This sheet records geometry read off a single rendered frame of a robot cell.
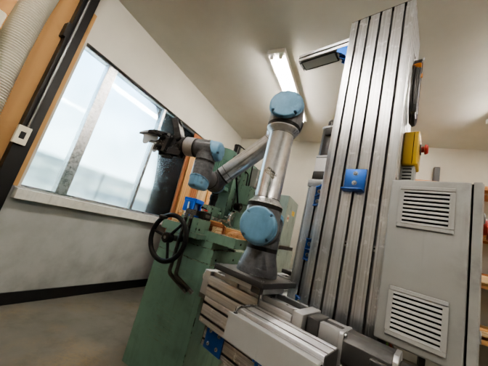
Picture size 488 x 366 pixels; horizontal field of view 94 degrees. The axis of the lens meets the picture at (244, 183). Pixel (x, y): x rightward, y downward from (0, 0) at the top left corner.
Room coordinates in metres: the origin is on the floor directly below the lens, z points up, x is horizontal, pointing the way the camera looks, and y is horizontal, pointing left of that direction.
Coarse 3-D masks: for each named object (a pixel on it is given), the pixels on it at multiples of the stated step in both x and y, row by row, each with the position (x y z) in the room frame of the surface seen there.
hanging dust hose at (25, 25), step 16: (32, 0) 1.29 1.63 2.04; (48, 0) 1.34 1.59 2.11; (16, 16) 1.27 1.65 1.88; (32, 16) 1.31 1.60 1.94; (48, 16) 1.40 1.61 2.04; (0, 32) 1.28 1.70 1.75; (16, 32) 1.29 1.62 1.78; (32, 32) 1.34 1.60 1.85; (0, 48) 1.28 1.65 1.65; (16, 48) 1.31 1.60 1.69; (0, 64) 1.29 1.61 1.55; (16, 64) 1.34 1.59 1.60; (0, 80) 1.31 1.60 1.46; (0, 96) 1.35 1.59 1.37
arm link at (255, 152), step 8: (264, 136) 0.88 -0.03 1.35; (256, 144) 0.88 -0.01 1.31; (264, 144) 0.87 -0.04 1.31; (240, 152) 0.91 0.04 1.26; (248, 152) 0.89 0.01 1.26; (256, 152) 0.88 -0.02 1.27; (264, 152) 0.88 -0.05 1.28; (232, 160) 0.91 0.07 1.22; (240, 160) 0.89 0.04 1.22; (248, 160) 0.89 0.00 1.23; (256, 160) 0.90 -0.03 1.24; (224, 168) 0.91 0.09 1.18; (232, 168) 0.90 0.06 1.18; (240, 168) 0.91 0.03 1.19; (224, 176) 0.91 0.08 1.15; (232, 176) 0.92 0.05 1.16; (216, 184) 0.91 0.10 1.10; (224, 184) 0.94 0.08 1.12; (216, 192) 0.98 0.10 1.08
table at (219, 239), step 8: (168, 224) 1.63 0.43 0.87; (176, 224) 1.60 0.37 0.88; (176, 232) 1.46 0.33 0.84; (192, 232) 1.41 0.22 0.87; (208, 232) 1.47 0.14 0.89; (208, 240) 1.46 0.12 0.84; (216, 240) 1.43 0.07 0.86; (224, 240) 1.41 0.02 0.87; (232, 240) 1.38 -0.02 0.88; (240, 240) 1.43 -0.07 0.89; (232, 248) 1.38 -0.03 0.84; (240, 248) 1.45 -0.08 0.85
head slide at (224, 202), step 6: (234, 180) 1.74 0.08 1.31; (234, 186) 1.76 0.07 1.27; (222, 192) 1.76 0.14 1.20; (228, 192) 1.73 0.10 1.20; (234, 192) 1.78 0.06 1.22; (222, 198) 1.75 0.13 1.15; (228, 198) 1.73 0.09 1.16; (216, 204) 1.77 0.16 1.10; (222, 204) 1.74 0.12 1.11; (228, 204) 1.75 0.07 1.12; (222, 210) 1.74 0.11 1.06; (228, 210) 1.77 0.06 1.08; (222, 216) 1.73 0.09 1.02
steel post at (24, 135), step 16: (80, 0) 1.58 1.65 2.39; (96, 0) 1.61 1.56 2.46; (80, 16) 1.57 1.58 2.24; (64, 32) 1.53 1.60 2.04; (80, 32) 1.61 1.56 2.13; (64, 48) 1.57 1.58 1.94; (48, 64) 1.58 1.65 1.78; (64, 64) 1.60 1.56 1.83; (48, 80) 1.57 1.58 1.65; (32, 96) 1.58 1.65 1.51; (48, 96) 1.60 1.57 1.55; (32, 112) 1.56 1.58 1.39; (16, 128) 1.53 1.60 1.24; (32, 128) 1.60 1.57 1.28; (16, 144) 1.56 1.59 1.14; (0, 160) 1.58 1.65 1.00; (16, 160) 1.60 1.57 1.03; (0, 176) 1.56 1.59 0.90; (16, 176) 1.63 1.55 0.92; (0, 192) 1.60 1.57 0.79; (0, 208) 1.63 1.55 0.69
